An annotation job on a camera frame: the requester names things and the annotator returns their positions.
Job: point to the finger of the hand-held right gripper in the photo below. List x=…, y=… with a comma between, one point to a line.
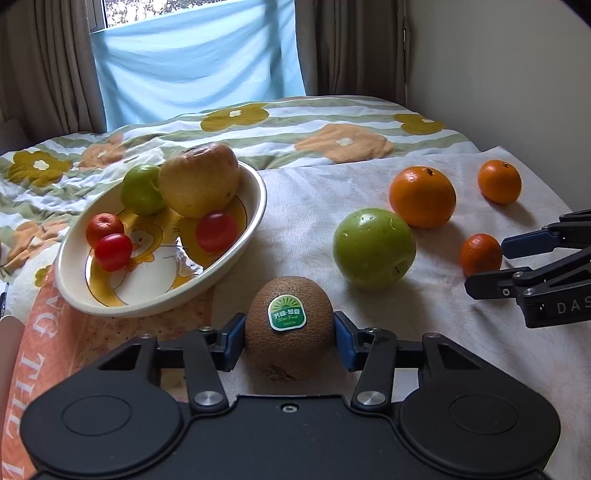
x=489, y=284
x=526, y=244

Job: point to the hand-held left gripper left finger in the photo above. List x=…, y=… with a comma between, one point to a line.
x=235, y=334

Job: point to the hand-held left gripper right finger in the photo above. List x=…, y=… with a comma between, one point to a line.
x=344, y=339

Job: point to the brown kiwi with green sticker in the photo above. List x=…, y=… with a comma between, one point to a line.
x=288, y=346

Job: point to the cream and yellow oval plate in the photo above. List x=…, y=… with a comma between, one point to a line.
x=152, y=286

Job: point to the red cherry tomato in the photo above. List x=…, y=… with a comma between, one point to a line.
x=113, y=253
x=216, y=230

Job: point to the yellow apple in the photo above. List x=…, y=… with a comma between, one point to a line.
x=198, y=180

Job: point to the green apple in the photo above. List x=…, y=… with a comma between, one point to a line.
x=374, y=249
x=141, y=191

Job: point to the floral striped blanket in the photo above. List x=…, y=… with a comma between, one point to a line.
x=286, y=134

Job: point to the beige curtain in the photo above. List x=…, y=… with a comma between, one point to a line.
x=46, y=69
x=351, y=46

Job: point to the light blue window cloth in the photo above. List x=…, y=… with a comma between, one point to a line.
x=198, y=69

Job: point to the window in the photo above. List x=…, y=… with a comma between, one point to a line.
x=152, y=11

